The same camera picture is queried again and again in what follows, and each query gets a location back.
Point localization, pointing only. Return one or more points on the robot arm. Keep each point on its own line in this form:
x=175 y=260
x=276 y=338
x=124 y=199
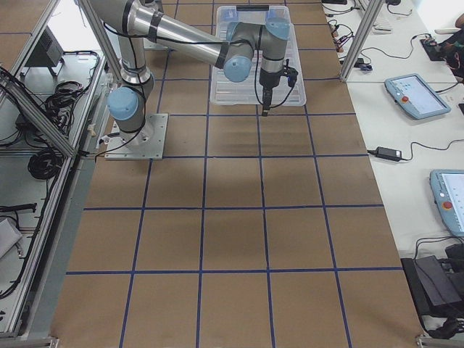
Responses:
x=134 y=22

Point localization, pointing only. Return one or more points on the black power adapter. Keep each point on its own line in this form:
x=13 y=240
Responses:
x=386 y=153

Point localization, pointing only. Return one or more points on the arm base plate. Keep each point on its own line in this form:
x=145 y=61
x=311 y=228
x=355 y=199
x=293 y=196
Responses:
x=149 y=143
x=149 y=45

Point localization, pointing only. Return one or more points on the aluminium frame post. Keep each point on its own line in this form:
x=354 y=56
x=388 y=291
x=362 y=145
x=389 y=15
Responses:
x=362 y=32

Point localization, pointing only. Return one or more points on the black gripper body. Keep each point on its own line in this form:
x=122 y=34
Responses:
x=269 y=79

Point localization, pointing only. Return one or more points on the black box handle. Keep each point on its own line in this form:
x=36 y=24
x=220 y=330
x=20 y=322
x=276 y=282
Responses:
x=252 y=7

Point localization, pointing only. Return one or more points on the clear plastic box lid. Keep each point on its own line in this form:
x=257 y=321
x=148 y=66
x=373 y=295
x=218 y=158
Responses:
x=249 y=91

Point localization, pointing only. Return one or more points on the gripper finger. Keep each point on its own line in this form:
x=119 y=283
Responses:
x=265 y=109
x=267 y=97

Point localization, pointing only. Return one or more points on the teach pendant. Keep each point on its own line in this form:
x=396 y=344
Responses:
x=447 y=189
x=415 y=97

